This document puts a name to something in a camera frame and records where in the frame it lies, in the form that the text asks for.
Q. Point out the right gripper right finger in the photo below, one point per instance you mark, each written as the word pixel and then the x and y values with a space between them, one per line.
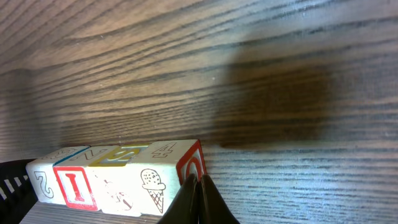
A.
pixel 212 207

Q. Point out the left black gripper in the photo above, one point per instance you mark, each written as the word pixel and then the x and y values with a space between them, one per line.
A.
pixel 19 193

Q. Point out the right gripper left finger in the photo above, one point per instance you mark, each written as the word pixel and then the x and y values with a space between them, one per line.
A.
pixel 184 207

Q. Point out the plain deer wooden block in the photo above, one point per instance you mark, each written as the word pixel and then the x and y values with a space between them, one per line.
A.
pixel 158 172

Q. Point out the red I wooden block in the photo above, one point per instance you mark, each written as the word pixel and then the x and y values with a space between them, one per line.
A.
pixel 74 179

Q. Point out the green sided wooden block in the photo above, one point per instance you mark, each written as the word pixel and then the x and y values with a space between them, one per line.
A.
pixel 112 182

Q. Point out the blue T wooden block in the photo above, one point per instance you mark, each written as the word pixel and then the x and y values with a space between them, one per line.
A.
pixel 42 176

